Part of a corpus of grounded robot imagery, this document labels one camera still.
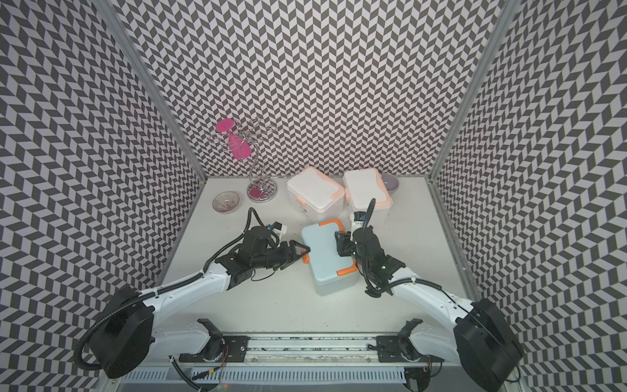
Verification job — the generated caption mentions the blue first aid kit box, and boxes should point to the blue first aid kit box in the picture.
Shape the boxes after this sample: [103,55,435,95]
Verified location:
[301,219,359,297]

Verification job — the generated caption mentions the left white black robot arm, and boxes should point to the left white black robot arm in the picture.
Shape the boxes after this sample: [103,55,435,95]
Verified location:
[72,207,311,379]

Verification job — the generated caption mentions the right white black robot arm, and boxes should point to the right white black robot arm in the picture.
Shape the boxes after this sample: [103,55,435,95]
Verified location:
[335,201,524,391]

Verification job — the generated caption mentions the middle white first aid box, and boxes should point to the middle white first aid box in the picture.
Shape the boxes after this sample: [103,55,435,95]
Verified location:
[287,167,345,224]

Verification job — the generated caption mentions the white first aid box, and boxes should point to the white first aid box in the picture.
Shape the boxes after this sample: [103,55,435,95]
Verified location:
[287,167,345,224]
[343,168,393,225]

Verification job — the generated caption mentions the right white first aid box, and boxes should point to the right white first aid box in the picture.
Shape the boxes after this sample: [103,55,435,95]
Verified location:
[343,168,393,225]

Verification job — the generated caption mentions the small clear glass bowl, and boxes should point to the small clear glass bowl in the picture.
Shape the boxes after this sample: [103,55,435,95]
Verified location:
[212,191,240,214]

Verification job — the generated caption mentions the small grey round bowl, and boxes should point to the small grey round bowl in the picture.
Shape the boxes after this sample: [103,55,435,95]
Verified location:
[381,173,400,195]

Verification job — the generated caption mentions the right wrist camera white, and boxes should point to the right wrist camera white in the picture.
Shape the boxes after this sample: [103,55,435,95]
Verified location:
[351,211,367,231]

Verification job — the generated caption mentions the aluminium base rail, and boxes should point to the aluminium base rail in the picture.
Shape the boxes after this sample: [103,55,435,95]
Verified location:
[109,332,520,368]

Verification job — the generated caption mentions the silver wire stand pink ornaments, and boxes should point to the silver wire stand pink ornaments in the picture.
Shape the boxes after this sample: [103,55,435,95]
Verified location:
[216,118,278,204]

